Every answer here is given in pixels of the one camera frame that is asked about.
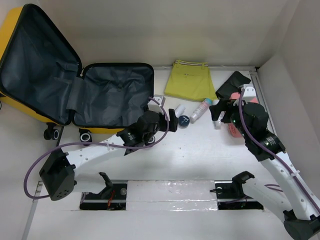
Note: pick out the small white bottle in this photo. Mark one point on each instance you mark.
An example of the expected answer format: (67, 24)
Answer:
(218, 123)

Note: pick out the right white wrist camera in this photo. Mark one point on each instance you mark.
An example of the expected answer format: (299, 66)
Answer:
(247, 91)

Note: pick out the pink toiletry case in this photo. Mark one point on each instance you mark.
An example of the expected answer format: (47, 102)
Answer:
(234, 132)

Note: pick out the white tube bottle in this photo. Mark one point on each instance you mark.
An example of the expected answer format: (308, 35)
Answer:
(179, 110)

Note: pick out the black leather pouch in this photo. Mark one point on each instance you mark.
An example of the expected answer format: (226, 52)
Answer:
(231, 85)

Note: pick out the yellow hard-shell suitcase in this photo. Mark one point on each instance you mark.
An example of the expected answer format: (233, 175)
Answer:
(43, 76)

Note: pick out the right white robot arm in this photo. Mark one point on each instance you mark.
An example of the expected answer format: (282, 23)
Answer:
(294, 204)

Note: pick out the yellow-green shorts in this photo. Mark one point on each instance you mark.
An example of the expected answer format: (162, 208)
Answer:
(190, 81)

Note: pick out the white bottle pink-teal cap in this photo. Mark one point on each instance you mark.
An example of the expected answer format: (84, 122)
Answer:
(198, 112)

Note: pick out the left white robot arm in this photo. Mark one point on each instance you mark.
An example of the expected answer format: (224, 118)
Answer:
(60, 172)

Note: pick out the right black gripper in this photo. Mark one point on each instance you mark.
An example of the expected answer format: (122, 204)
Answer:
(223, 105)

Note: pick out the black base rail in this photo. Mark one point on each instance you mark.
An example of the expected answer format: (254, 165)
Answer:
(115, 200)

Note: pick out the round dark blue tin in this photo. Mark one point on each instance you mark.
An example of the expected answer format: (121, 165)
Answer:
(183, 121)

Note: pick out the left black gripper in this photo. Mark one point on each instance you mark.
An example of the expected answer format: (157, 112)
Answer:
(172, 121)

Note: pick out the aluminium side rail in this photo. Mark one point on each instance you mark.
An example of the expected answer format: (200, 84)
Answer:
(260, 96)

